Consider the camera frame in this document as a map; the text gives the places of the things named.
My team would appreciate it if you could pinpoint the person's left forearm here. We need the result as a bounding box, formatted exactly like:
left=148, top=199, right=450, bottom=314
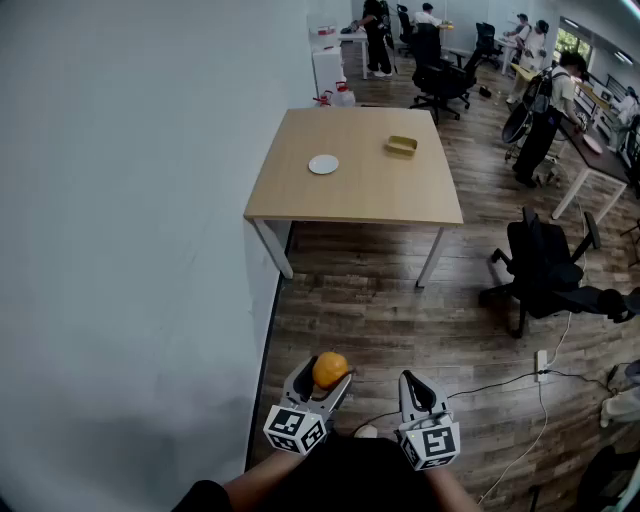
left=219, top=447, right=302, bottom=502

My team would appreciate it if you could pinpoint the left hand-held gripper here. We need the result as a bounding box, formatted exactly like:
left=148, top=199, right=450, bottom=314
left=263, top=355, right=354, bottom=456

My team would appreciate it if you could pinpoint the yellow rectangular container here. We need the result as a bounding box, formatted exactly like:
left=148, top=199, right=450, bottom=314
left=383, top=134, right=419, bottom=162

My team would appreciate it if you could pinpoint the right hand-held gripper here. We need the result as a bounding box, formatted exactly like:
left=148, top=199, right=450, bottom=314
left=397, top=369, right=461, bottom=472

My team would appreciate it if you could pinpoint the black cable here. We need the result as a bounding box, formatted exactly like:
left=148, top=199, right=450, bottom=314
left=446, top=368, right=537, bottom=401

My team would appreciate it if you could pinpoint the white cabinet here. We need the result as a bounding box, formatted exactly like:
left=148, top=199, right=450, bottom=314
left=307, top=14, right=347, bottom=100

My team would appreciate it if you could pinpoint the white round plate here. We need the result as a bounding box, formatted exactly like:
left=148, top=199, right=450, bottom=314
left=307, top=153, right=341, bottom=176

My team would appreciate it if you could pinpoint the person's black clothing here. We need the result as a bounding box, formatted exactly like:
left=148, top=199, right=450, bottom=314
left=172, top=432, right=444, bottom=512

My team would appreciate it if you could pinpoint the dark table with white legs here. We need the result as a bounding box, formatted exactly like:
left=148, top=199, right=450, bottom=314
left=550, top=117, right=631, bottom=225

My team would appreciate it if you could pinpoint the black office chair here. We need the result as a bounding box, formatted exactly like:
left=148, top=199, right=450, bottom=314
left=469, top=22, right=505, bottom=71
left=528, top=285, right=640, bottom=325
left=396, top=3, right=417, bottom=57
left=408, top=22, right=477, bottom=126
left=478, top=205, right=604, bottom=340

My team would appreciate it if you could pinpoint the person's right forearm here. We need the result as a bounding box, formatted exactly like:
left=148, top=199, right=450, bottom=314
left=424, top=465, right=482, bottom=512

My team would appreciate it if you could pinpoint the wooden table with white legs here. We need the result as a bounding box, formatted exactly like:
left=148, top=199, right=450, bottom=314
left=243, top=107, right=465, bottom=290

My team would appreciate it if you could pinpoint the white cable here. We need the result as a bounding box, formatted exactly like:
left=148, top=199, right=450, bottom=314
left=476, top=380, right=551, bottom=505

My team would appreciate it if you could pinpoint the small white table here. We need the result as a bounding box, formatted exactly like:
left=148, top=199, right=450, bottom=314
left=338, top=25, right=372, bottom=81

